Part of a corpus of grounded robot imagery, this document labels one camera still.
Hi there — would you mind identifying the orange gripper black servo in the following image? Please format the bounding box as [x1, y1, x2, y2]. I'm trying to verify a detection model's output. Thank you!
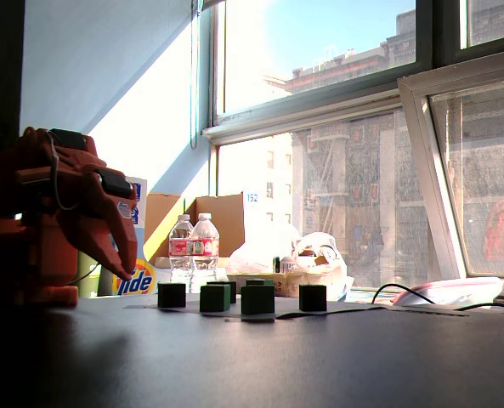
[54, 136, 139, 281]

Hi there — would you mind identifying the black cube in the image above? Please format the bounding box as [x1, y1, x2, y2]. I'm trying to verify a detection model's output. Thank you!
[157, 281, 187, 309]
[298, 284, 328, 313]
[206, 280, 237, 304]

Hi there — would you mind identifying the olive green container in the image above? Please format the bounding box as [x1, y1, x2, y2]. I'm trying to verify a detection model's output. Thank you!
[77, 250, 102, 298]

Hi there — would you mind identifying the Tide detergent box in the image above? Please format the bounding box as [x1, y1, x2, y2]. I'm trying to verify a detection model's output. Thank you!
[112, 175, 157, 297]

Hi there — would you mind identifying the clear water bottle red label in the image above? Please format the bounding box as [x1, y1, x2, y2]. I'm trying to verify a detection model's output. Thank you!
[168, 213, 195, 284]
[188, 212, 221, 293]

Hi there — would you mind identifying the brown cardboard box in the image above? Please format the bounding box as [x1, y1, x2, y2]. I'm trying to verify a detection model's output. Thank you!
[144, 191, 246, 270]

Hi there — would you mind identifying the white plastic bag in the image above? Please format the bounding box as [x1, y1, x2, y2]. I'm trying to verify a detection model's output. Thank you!
[225, 220, 304, 275]
[292, 231, 356, 301]

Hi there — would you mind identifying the flat cardboard tray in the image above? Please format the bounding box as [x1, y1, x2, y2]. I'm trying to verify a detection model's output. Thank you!
[226, 271, 347, 299]

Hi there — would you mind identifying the white power strip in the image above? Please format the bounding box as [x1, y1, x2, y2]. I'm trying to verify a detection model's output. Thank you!
[393, 275, 504, 308]

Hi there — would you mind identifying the grey servo wire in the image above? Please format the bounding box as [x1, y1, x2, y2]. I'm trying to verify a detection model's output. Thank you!
[47, 130, 80, 212]

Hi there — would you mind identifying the black cable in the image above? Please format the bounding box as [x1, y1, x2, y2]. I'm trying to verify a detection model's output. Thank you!
[371, 282, 504, 316]

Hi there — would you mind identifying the white window screen frame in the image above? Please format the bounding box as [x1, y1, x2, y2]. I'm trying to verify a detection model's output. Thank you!
[397, 45, 504, 282]

